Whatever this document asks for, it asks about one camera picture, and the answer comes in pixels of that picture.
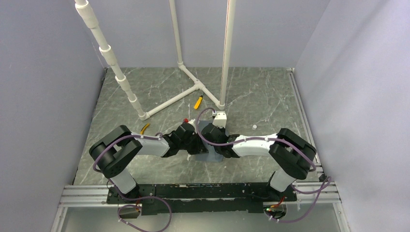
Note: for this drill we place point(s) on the white PVC pipe frame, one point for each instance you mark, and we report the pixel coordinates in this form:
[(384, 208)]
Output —
[(144, 34)]

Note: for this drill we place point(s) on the yellow handled pliers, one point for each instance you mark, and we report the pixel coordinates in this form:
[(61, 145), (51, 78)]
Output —
[(142, 131)]

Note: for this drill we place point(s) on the white pipe with red stripe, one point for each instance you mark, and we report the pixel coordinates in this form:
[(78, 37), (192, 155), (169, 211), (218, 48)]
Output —
[(229, 27)]

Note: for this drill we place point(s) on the grey-blue envelope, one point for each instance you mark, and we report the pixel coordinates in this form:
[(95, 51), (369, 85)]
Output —
[(210, 155)]

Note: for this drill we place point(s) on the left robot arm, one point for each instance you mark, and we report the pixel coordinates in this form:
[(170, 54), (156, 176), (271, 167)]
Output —
[(113, 153)]

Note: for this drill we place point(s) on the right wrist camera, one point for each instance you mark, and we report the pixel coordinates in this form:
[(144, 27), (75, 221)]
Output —
[(219, 119)]

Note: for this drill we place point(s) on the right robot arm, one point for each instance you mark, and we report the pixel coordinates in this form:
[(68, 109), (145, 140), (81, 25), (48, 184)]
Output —
[(293, 154)]

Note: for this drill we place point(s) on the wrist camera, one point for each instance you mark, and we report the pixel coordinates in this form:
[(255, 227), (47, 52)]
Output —
[(219, 119), (190, 121)]

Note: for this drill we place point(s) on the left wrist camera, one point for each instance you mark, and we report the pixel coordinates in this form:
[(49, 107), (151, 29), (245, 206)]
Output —
[(190, 121)]

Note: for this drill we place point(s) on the aluminium extrusion frame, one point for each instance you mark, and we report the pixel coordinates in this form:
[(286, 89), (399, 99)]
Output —
[(96, 196)]

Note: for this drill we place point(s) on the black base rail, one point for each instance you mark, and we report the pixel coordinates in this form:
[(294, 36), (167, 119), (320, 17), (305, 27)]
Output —
[(251, 197)]

